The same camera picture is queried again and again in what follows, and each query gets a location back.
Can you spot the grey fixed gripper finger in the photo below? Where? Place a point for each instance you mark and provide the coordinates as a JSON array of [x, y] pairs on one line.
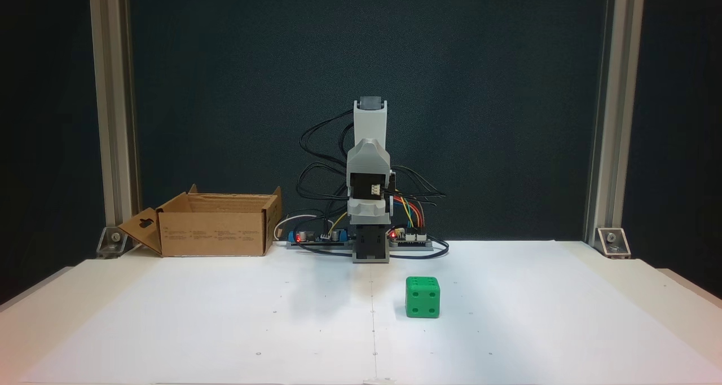
[[369, 150]]

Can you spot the green dice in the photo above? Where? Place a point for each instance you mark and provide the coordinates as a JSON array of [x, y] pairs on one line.
[[422, 300]]

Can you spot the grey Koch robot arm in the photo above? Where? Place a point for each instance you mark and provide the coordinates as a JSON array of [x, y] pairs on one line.
[[369, 125]]

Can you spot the motor controller circuit board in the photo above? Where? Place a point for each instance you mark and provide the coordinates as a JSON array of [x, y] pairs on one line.
[[409, 237]]

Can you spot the blue power converter board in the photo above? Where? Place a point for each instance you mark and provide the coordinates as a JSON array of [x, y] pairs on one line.
[[307, 237]]

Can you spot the brown cardboard box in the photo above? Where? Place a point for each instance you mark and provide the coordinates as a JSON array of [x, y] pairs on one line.
[[211, 233]]

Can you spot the grey base plate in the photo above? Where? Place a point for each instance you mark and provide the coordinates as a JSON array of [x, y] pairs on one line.
[[338, 245]]

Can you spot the aluminium frame post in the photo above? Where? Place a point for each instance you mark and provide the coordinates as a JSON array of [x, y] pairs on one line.
[[612, 120], [113, 120]]

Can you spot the metal corner bracket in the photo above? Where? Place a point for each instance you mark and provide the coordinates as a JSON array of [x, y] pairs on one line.
[[613, 241], [113, 243]]

